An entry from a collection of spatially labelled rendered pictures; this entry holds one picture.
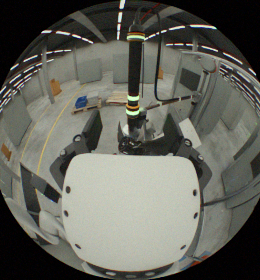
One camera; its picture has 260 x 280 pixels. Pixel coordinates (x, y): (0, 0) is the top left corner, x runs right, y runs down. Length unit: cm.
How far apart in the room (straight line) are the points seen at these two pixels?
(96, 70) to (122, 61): 250
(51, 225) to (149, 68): 642
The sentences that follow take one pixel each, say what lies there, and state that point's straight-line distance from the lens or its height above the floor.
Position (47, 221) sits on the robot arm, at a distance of 55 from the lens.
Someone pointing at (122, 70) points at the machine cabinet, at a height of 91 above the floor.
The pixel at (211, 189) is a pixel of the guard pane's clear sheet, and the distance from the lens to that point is 95.
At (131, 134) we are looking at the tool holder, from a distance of 36.
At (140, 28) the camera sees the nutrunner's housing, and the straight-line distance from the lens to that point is 28.
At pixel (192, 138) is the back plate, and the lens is 66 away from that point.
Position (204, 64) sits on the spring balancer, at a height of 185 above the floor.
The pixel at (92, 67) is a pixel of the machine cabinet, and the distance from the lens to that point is 759.
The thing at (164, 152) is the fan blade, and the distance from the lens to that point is 37.
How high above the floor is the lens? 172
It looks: 52 degrees down
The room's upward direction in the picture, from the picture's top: 3 degrees clockwise
